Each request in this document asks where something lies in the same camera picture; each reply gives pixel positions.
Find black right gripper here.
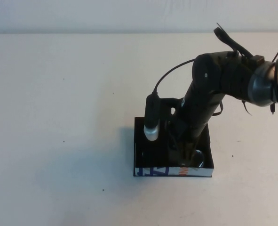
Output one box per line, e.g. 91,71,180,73
165,117,207,166

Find black-framed glasses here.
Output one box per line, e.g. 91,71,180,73
141,149,206,169

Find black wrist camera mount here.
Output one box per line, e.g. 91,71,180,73
158,97,185,123

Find black silver-tipped wrist camera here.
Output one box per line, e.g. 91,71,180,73
143,93,160,142

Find black open cardboard box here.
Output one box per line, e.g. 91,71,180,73
133,117,215,178

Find black camera cable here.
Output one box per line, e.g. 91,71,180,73
153,58,196,95

